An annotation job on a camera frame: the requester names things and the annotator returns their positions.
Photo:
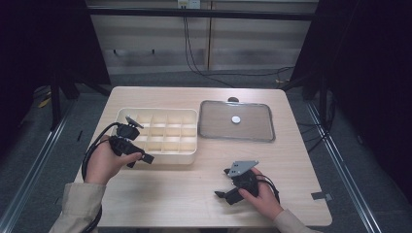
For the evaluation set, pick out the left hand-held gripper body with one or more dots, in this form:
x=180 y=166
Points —
x=124 y=142

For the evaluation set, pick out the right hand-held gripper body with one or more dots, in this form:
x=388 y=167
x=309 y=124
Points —
x=247 y=183

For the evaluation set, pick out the white divided storage box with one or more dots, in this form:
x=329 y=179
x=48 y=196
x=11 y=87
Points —
x=168 y=134

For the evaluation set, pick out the person's right hand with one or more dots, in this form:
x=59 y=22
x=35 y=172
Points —
x=265 y=200

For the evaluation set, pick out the person's left hand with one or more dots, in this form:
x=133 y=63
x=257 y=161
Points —
x=103 y=165

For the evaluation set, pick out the clear grey lid white knob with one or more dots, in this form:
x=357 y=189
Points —
x=236 y=120

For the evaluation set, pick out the grey tape strip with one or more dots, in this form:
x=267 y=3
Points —
x=321 y=195

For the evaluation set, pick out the black metal stand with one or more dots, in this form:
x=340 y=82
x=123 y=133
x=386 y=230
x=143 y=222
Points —
x=55 y=103
x=322 y=97

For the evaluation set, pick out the small yellow object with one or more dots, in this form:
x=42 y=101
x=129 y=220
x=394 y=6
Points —
x=44 y=103

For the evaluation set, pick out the dark curtain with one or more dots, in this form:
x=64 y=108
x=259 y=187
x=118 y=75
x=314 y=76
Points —
x=42 y=42
x=366 y=81

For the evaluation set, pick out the metal floor rail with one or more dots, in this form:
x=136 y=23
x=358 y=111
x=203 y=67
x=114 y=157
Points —
x=343 y=168
x=35 y=155

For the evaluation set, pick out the black horizontal frame bar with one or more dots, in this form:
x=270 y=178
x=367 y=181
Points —
x=200 y=14

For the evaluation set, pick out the white wall socket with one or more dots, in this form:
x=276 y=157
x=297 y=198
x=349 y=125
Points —
x=189 y=4

